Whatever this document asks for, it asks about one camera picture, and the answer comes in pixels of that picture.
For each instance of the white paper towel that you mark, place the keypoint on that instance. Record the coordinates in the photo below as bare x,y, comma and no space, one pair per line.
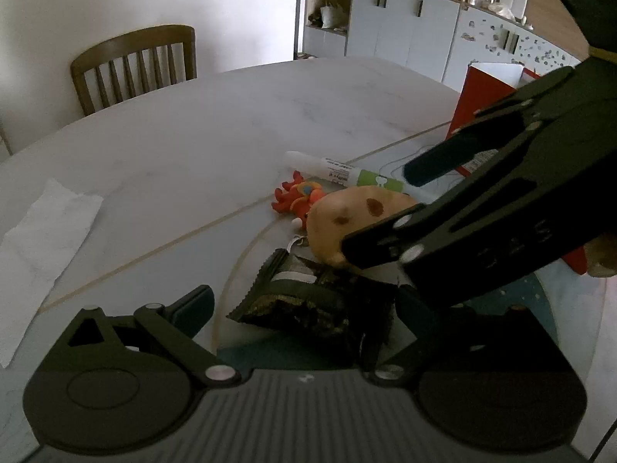
43,246

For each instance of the brown wooden chair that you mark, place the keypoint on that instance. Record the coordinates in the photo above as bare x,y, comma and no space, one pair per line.
140,65

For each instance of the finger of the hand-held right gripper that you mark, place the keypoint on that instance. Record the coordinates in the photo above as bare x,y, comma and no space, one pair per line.
376,243
434,161

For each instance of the speckled white cabinet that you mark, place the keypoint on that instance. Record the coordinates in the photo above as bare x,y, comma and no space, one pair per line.
520,48

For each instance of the open white shelf unit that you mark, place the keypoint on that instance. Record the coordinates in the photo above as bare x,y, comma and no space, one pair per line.
328,14

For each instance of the small red orange toy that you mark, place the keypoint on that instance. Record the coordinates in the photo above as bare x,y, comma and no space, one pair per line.
296,193

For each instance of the tan spotted plush toy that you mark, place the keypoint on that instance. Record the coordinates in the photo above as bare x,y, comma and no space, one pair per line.
347,212

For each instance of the dark green snack packet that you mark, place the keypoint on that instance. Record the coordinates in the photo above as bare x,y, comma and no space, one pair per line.
299,299

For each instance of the person's right hand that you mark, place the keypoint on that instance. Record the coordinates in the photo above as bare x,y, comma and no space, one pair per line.
601,258

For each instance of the white tube green label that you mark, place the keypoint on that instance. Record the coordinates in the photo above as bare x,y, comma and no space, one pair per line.
332,169

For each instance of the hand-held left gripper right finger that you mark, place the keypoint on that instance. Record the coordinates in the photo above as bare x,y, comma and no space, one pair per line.
409,316

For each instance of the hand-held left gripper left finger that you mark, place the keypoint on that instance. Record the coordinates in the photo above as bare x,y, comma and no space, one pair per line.
195,306

